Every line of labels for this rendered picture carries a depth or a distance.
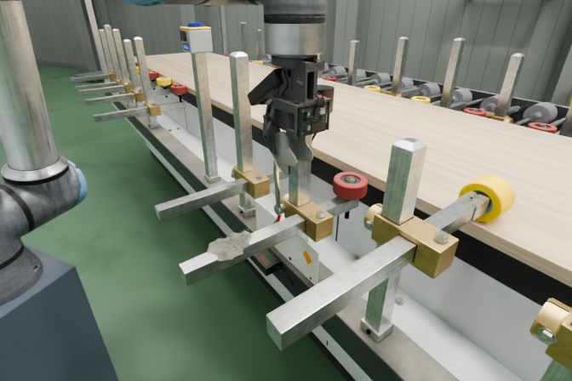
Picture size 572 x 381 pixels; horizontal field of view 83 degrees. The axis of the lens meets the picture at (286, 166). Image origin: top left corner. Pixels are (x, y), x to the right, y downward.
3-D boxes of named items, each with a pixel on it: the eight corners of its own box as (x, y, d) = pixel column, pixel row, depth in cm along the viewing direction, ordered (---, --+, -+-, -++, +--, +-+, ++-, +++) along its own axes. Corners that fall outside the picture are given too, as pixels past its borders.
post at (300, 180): (296, 281, 82) (300, 93, 61) (288, 273, 84) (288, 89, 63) (306, 275, 84) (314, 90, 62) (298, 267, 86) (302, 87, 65)
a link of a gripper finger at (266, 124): (268, 156, 55) (266, 106, 51) (263, 154, 56) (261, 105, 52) (290, 150, 58) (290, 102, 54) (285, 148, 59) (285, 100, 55)
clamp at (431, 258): (431, 281, 46) (438, 254, 43) (359, 234, 55) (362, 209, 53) (454, 264, 49) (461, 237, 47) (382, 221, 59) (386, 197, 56)
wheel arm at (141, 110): (96, 124, 150) (94, 115, 148) (94, 122, 153) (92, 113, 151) (186, 109, 173) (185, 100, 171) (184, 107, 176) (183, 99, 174)
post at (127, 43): (141, 126, 191) (123, 39, 169) (140, 124, 193) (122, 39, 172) (147, 125, 193) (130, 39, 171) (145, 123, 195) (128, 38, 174)
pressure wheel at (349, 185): (346, 231, 76) (351, 189, 71) (323, 215, 82) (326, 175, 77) (369, 219, 80) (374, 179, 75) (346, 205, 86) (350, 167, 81)
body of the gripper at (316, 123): (293, 143, 49) (294, 61, 44) (263, 127, 55) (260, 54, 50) (329, 133, 53) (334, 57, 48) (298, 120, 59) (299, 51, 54)
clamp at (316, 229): (315, 243, 68) (316, 224, 66) (278, 213, 78) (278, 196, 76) (334, 233, 71) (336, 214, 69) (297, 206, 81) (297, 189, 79)
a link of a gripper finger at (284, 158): (289, 189, 55) (290, 139, 51) (271, 176, 59) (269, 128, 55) (304, 184, 57) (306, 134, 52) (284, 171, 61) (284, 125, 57)
